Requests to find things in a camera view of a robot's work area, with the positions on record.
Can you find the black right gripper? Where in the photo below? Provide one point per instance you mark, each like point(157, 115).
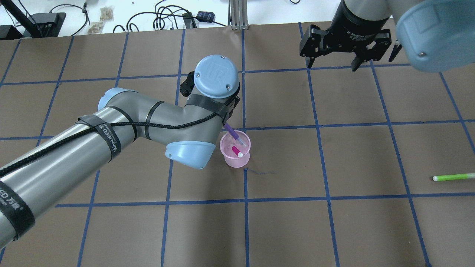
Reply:
point(352, 23)

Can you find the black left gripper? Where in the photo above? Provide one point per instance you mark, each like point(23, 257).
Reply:
point(232, 107)

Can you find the purple pen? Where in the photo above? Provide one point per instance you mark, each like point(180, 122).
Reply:
point(234, 134)

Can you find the pink pen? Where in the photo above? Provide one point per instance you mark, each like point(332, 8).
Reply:
point(237, 152)

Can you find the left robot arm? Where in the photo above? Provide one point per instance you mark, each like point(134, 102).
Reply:
point(35, 182)

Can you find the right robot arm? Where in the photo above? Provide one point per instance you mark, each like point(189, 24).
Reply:
point(437, 35)

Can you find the pink mesh cup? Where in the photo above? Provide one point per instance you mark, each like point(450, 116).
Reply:
point(225, 144)

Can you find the black power adapter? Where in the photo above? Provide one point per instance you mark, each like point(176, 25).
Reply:
point(206, 16)

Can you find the green pen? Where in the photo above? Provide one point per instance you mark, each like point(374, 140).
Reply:
point(453, 177)

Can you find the aluminium frame post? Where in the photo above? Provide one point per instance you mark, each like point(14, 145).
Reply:
point(238, 14)

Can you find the black camera stand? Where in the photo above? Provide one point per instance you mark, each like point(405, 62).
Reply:
point(36, 25)

